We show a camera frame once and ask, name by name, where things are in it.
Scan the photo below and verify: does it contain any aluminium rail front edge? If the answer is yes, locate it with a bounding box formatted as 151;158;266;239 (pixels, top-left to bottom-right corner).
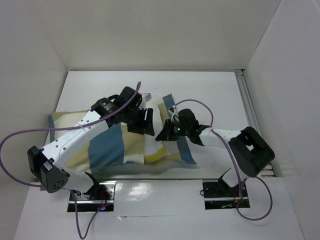
94;177;251;183

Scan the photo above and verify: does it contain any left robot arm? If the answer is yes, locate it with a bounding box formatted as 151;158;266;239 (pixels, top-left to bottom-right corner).
27;86;155;200

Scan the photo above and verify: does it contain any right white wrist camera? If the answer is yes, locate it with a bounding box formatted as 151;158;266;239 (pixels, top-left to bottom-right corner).
168;105;180;123

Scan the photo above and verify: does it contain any blue beige checked pillowcase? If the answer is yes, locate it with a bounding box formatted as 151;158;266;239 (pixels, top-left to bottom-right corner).
47;93;198;176

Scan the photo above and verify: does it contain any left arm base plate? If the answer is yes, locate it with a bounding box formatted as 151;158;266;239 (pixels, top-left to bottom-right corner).
63;172;116;213

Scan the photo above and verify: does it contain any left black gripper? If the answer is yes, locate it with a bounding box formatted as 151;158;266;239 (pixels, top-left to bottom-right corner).
122;106;155;136

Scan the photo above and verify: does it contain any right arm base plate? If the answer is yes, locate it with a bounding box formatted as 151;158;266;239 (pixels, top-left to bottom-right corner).
199;172;251;210

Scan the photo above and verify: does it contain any white pillow yellow edge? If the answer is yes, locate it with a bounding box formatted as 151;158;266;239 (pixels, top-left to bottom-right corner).
144;135;166;164

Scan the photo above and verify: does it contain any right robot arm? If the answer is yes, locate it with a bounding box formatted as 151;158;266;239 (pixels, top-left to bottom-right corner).
155;108;275;196

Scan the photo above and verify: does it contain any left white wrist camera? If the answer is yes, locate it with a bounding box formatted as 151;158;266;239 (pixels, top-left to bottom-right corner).
139;93;152;109

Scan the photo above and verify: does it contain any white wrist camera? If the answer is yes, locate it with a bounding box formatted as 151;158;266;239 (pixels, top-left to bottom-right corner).
168;105;180;123
139;93;152;109

